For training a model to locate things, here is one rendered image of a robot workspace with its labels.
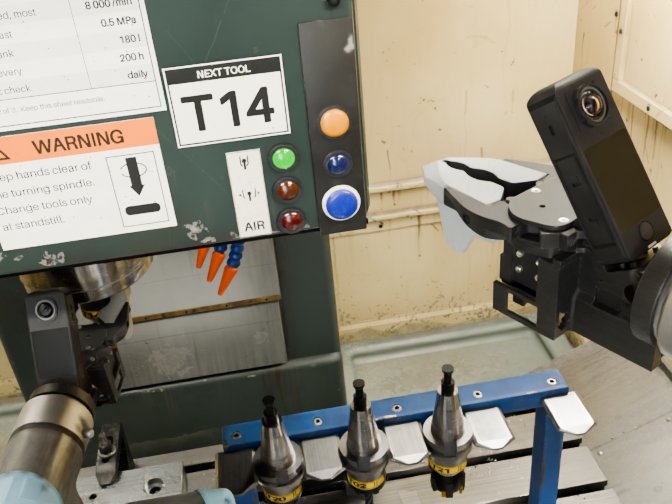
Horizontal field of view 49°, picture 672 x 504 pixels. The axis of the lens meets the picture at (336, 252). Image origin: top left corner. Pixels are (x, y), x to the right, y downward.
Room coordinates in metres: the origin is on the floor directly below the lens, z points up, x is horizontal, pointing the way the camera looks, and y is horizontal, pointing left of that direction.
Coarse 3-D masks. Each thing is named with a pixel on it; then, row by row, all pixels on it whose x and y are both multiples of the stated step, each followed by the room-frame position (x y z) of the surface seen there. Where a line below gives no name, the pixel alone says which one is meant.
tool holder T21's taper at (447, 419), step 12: (444, 396) 0.67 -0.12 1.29; (456, 396) 0.68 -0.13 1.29; (444, 408) 0.67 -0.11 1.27; (456, 408) 0.67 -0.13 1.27; (432, 420) 0.68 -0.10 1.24; (444, 420) 0.67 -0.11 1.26; (456, 420) 0.67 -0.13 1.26; (432, 432) 0.68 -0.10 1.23; (444, 432) 0.67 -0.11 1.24; (456, 432) 0.67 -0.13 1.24
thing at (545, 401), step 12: (552, 396) 0.74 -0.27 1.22; (564, 396) 0.73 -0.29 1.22; (576, 396) 0.73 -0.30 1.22; (552, 408) 0.71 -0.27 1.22; (564, 408) 0.71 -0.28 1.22; (576, 408) 0.71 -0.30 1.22; (552, 420) 0.69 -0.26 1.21; (564, 420) 0.69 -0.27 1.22; (576, 420) 0.69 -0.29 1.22; (588, 420) 0.69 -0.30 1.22; (564, 432) 0.67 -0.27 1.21; (576, 432) 0.67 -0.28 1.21
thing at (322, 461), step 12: (300, 444) 0.69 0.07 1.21; (312, 444) 0.69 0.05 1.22; (324, 444) 0.69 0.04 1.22; (336, 444) 0.69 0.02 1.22; (312, 456) 0.67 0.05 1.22; (324, 456) 0.67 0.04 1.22; (336, 456) 0.67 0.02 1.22; (312, 468) 0.65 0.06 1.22; (324, 468) 0.65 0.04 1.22; (336, 468) 0.65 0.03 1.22; (324, 480) 0.63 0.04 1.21
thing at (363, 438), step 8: (352, 400) 0.68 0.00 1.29; (368, 400) 0.68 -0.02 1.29; (352, 408) 0.67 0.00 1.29; (368, 408) 0.67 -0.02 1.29; (352, 416) 0.67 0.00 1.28; (360, 416) 0.66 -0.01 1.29; (368, 416) 0.66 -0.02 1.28; (352, 424) 0.66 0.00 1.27; (360, 424) 0.66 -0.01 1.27; (368, 424) 0.66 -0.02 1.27; (376, 424) 0.67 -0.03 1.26; (352, 432) 0.66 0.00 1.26; (360, 432) 0.66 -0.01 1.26; (368, 432) 0.66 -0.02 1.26; (376, 432) 0.67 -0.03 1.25; (352, 440) 0.66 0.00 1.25; (360, 440) 0.66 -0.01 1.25; (368, 440) 0.66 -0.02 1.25; (376, 440) 0.66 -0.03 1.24; (352, 448) 0.66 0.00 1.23; (360, 448) 0.65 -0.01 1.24; (368, 448) 0.65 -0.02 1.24; (376, 448) 0.66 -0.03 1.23; (360, 456) 0.65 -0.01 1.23; (368, 456) 0.65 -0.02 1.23
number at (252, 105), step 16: (256, 80) 0.61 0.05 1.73; (272, 80) 0.61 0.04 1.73; (224, 96) 0.60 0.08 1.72; (240, 96) 0.60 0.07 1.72; (256, 96) 0.61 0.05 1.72; (272, 96) 0.61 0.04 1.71; (224, 112) 0.60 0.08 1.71; (240, 112) 0.60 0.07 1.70; (256, 112) 0.61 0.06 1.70; (272, 112) 0.61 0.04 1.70; (224, 128) 0.60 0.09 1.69; (240, 128) 0.60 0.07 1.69; (256, 128) 0.60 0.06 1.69
